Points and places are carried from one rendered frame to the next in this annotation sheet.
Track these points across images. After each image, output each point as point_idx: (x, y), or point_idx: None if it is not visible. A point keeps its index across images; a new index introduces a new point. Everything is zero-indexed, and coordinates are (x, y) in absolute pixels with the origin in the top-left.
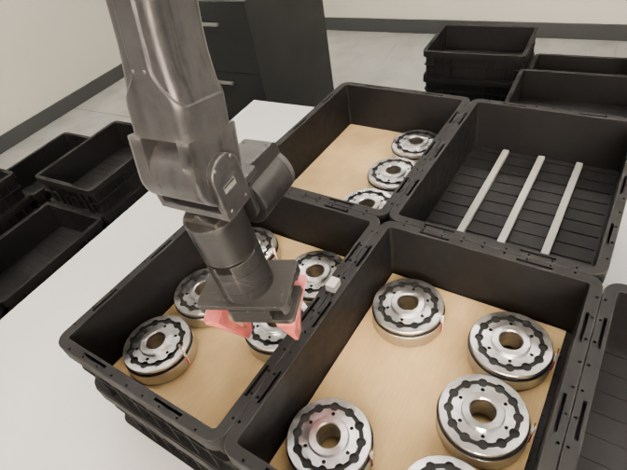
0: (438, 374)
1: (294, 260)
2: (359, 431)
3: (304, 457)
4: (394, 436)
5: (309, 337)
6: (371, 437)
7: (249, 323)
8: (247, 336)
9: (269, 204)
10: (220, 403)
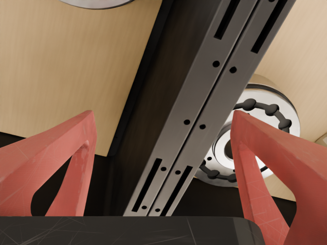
0: None
1: None
2: (283, 129)
3: (210, 169)
4: (314, 97)
5: (245, 83)
6: (299, 135)
7: (86, 125)
8: (95, 145)
9: None
10: (42, 90)
